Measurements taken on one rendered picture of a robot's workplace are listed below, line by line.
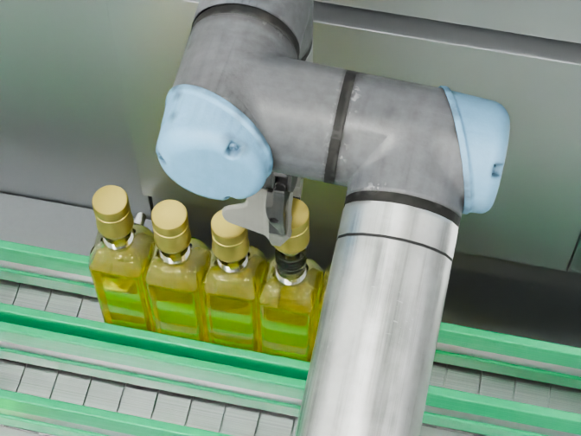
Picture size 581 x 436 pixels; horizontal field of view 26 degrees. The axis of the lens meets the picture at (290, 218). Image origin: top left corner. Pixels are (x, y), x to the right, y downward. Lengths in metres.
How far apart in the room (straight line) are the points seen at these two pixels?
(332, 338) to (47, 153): 0.74
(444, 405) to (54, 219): 0.52
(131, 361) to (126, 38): 0.36
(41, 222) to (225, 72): 0.75
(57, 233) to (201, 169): 0.72
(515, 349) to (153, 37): 0.50
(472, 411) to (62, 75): 0.54
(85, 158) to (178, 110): 0.64
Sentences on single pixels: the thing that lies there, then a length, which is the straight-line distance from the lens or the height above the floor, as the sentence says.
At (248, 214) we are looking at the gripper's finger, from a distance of 1.08.
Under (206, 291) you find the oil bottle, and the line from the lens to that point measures 1.23.
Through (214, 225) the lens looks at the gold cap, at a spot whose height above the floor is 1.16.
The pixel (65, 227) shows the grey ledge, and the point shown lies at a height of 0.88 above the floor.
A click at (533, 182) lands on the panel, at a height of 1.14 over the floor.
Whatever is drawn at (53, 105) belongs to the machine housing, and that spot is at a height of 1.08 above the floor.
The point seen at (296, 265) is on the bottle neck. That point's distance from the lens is 1.18.
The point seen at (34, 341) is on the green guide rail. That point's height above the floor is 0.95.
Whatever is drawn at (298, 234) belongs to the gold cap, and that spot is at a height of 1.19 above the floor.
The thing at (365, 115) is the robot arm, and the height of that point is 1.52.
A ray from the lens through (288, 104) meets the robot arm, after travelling 0.79.
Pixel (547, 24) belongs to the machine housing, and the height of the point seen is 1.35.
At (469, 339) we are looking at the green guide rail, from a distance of 1.35.
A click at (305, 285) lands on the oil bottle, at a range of 1.21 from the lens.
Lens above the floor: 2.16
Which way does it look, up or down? 59 degrees down
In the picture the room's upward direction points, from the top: straight up
